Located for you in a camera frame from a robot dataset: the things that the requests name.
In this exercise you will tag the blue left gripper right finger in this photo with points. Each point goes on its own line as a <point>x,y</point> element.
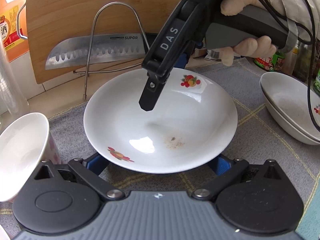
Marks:
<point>220,164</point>

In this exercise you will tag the gloved right hand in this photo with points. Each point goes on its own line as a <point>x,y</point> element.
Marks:
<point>261,47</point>

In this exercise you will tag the stained white plate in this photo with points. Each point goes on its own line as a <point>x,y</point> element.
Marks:
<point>285,125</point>

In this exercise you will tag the metal wire rack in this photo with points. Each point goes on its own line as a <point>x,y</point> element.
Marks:
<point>108,48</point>

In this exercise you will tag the white bowl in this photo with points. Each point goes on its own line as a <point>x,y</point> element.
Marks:
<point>23,154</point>

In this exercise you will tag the large white plate fruit decals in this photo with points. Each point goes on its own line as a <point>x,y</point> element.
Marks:
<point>289,97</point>

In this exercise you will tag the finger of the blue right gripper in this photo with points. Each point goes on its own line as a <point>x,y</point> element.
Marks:
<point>152,91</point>
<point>185,56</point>

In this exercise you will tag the yellow lid spice jar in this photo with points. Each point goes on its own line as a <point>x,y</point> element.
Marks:
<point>290,60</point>

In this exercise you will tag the bamboo cutting board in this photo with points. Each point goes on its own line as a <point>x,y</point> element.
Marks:
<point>51,21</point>

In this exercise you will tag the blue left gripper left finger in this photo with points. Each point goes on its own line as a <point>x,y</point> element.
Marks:
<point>96,163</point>

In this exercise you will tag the dark glass oil bottle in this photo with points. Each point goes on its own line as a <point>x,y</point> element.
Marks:
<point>301,69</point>

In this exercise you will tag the white plate back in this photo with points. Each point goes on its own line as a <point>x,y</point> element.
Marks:
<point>193,121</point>

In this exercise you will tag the cleaver knife black handle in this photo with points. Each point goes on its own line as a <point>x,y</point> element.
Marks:
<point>70,52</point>

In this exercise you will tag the green lid sauce jar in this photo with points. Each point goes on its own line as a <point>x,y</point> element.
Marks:
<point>271,64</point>

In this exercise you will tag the clear plastic wrap roll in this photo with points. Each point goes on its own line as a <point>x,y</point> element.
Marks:
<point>11,94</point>

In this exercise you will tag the green pickle jar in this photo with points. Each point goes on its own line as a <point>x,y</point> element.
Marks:
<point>316,84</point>

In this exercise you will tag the grey teal dish towel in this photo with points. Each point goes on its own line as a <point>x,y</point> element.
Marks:
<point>270,192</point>

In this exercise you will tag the orange cooking wine jug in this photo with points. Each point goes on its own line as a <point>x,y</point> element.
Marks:
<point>12,43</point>

